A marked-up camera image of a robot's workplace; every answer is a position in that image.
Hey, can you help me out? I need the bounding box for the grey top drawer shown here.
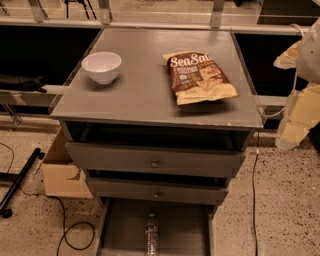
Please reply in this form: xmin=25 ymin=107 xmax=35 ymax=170
xmin=65 ymin=142 xmax=245 ymax=177

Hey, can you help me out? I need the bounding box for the black metal stand pole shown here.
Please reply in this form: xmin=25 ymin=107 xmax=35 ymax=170
xmin=0 ymin=148 xmax=45 ymax=218

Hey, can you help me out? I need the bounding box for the metal barrier rail frame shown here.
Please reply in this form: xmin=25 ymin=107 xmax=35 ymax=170
xmin=0 ymin=0 xmax=320 ymax=149

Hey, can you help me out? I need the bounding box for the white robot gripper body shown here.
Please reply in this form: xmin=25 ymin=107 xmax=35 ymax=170
xmin=296 ymin=18 xmax=320 ymax=83

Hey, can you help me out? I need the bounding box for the white ceramic bowl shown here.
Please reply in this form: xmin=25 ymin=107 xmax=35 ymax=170
xmin=81 ymin=52 xmax=122 ymax=84

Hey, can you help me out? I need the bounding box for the grey wooden drawer cabinet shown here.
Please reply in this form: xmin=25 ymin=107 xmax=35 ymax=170
xmin=51 ymin=28 xmax=263 ymax=205

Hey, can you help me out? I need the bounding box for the black floor cable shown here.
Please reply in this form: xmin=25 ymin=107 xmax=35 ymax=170
xmin=0 ymin=142 xmax=96 ymax=256
xmin=251 ymin=131 xmax=260 ymax=256

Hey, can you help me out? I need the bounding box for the grey open bottom drawer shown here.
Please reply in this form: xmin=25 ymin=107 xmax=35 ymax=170
xmin=96 ymin=199 xmax=215 ymax=256

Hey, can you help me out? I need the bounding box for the black floor cable right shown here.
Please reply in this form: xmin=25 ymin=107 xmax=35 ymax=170
xmin=251 ymin=131 xmax=260 ymax=256

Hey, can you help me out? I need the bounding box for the cardboard box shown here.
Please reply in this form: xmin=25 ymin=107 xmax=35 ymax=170
xmin=41 ymin=129 xmax=93 ymax=199

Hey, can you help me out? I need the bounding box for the white cable on rail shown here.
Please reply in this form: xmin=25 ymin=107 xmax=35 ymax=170
xmin=258 ymin=23 xmax=306 ymax=119

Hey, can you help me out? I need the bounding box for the black floor cable left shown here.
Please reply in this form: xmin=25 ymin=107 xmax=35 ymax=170
xmin=0 ymin=142 xmax=96 ymax=256

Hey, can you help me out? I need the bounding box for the brown sea salt chip bag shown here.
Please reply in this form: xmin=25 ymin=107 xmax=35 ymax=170
xmin=163 ymin=51 xmax=238 ymax=105

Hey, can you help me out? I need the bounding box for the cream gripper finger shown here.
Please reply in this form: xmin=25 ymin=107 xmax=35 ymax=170
xmin=275 ymin=83 xmax=320 ymax=150
xmin=273 ymin=41 xmax=301 ymax=70

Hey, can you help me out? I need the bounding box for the clear plastic water bottle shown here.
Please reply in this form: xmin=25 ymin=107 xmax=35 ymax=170
xmin=145 ymin=211 xmax=160 ymax=256

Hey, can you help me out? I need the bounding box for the grey middle drawer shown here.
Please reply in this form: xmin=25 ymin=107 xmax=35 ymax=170
xmin=87 ymin=177 xmax=228 ymax=205

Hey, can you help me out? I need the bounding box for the black cloth on rail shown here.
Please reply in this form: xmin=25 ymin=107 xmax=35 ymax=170
xmin=0 ymin=75 xmax=47 ymax=93

